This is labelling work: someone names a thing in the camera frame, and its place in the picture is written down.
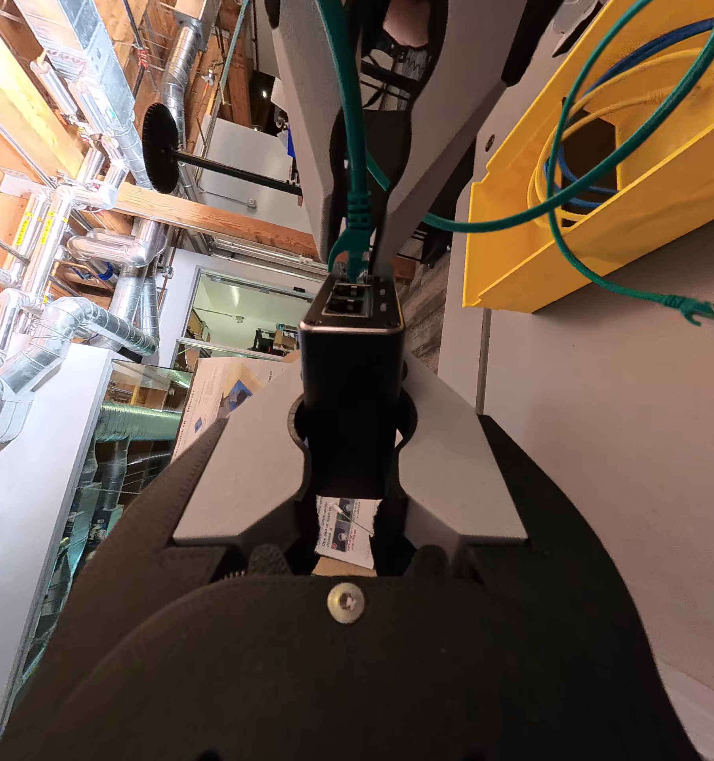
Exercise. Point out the black ethernet splitter box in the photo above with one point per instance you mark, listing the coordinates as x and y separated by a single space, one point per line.
351 404

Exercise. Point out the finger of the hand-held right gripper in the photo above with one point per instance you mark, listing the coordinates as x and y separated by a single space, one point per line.
464 71
306 89

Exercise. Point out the person's right hand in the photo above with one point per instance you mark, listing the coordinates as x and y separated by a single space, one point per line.
407 21

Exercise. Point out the silver pipe cluster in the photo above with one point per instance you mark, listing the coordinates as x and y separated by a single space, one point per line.
66 321

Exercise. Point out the silver air duct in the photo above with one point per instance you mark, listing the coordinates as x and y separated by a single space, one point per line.
137 422

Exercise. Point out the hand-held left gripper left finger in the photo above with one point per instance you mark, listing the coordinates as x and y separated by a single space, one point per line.
238 475

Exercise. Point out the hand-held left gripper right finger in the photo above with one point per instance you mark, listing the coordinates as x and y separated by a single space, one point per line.
458 475

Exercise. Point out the instruction sheet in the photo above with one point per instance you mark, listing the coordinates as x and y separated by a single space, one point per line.
345 529

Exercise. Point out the yellow plastic bin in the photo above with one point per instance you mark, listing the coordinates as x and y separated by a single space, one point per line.
660 196

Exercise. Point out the black pole stand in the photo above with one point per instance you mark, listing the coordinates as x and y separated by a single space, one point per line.
161 148

